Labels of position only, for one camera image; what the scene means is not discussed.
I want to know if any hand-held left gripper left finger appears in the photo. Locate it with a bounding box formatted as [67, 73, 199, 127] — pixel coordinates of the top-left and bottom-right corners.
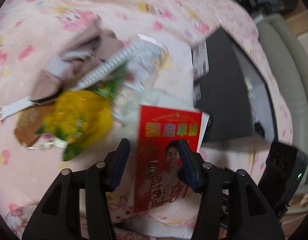
[22, 138, 130, 240]

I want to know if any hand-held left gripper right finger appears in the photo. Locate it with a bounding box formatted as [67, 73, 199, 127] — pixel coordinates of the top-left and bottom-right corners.
[179, 139, 286, 240]

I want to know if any red printed food packet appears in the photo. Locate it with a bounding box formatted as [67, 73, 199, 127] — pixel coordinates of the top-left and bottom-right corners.
[133, 104, 203, 214]

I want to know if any black cardboard box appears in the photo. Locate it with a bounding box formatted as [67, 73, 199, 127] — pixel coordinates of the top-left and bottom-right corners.
[191, 26, 279, 145]

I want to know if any person's leg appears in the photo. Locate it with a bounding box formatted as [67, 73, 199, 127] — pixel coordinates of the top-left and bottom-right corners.
[114, 216, 194, 240]

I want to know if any yellow green snack bag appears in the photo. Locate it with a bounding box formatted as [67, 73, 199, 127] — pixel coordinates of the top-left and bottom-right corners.
[35, 76, 128, 162]

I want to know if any white ribbed comb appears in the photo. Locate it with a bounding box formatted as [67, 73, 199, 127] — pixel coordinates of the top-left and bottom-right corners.
[77, 44, 137, 90]

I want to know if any brown comb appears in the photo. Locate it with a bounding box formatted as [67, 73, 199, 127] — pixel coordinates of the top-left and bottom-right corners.
[13, 102, 59, 148]

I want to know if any pink printed blanket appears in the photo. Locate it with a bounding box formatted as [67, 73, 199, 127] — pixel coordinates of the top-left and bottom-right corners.
[0, 0, 294, 230]

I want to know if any white watch strap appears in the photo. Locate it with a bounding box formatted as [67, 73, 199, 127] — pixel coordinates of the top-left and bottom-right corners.
[0, 97, 35, 122]

